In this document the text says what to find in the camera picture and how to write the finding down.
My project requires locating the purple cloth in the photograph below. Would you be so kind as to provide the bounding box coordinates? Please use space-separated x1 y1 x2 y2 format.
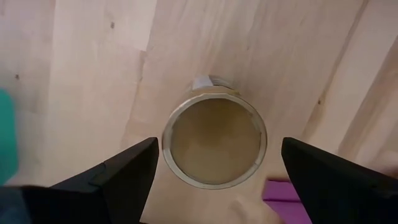
262 179 313 224

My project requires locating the furikake jar beige lid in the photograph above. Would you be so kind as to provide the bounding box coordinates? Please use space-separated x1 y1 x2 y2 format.
161 74 268 190

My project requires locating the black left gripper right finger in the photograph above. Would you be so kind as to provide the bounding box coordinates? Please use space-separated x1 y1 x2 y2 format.
280 136 398 224

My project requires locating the aqua plastic bin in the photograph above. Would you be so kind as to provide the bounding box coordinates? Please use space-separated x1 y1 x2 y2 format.
0 88 19 187

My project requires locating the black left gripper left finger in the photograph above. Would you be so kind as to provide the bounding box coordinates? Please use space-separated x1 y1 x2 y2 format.
49 136 160 224

